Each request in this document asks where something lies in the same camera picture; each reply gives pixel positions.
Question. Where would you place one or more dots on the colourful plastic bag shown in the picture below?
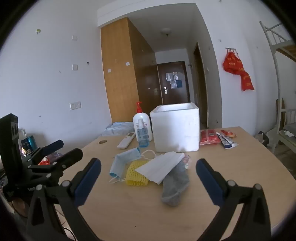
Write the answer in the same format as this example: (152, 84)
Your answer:
(44, 160)

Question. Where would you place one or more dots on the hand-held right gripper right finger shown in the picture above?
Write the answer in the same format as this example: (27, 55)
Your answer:
(209, 183)

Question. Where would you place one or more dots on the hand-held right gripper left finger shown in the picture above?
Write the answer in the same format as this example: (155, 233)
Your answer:
(87, 183)

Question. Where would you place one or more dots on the brown side door frame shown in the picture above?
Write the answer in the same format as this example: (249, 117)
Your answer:
(200, 92)

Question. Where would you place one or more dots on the white wall switch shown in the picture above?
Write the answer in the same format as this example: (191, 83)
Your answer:
(74, 67)
(74, 37)

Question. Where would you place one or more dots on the dark brown entrance door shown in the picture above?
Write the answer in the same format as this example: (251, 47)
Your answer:
(175, 95)

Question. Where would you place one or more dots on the grey sock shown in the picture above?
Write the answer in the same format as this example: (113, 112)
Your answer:
(175, 185)

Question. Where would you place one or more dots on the blue face mask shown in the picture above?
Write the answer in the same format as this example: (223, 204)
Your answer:
(120, 162)

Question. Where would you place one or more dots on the white face mask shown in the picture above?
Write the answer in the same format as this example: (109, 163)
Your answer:
(159, 166)

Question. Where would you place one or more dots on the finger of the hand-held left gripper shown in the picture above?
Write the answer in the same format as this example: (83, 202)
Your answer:
(53, 145)
(69, 157)

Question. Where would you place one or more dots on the white double wall socket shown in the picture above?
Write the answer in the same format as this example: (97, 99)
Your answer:
(75, 105)

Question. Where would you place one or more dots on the small red yellow packet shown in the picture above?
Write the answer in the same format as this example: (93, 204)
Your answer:
(229, 133)

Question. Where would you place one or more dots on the white metal bunk bed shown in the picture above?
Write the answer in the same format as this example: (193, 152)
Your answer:
(276, 69)

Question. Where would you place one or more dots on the round ceiling lamp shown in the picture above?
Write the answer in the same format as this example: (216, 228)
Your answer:
(166, 31)

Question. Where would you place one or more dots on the white crumpled paper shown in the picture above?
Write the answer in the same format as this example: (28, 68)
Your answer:
(289, 133)

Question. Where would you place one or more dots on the light blue bedding bundle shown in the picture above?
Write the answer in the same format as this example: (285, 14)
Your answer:
(118, 128)

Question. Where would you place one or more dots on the white remote control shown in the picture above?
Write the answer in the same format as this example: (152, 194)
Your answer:
(126, 140)

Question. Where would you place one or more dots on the red shopping bags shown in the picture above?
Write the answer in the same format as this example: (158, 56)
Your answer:
(233, 64)

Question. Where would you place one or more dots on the teal can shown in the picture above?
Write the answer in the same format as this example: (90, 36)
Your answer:
(31, 143)

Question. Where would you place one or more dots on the white foam box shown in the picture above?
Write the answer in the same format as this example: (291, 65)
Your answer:
(175, 129)

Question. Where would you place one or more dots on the wooden wardrobe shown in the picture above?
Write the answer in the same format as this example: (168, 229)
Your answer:
(120, 69)

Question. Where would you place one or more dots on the yellow mesh sponge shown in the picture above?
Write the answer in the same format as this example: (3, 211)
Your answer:
(134, 177)

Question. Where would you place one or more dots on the black bag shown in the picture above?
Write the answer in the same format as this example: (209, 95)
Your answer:
(263, 138)

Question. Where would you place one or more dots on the red snack packet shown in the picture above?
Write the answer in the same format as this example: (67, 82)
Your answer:
(209, 137)

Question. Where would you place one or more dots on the small clear blue spray bottle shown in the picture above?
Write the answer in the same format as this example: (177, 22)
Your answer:
(143, 138)

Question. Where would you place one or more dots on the wooden plank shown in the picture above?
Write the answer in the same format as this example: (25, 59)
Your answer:
(281, 113)

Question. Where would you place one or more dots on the clear bag of tissue packs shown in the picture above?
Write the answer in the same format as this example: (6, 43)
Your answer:
(186, 161)

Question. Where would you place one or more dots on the taped paper notices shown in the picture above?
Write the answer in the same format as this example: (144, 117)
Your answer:
(173, 80)

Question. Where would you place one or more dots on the white blue wrapper packet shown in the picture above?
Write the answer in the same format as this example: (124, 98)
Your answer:
(227, 141)

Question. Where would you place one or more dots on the metal wall hook rack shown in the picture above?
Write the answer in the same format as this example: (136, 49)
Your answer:
(231, 49)

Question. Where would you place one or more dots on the white red pump lotion bottle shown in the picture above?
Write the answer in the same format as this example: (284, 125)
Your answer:
(145, 117)

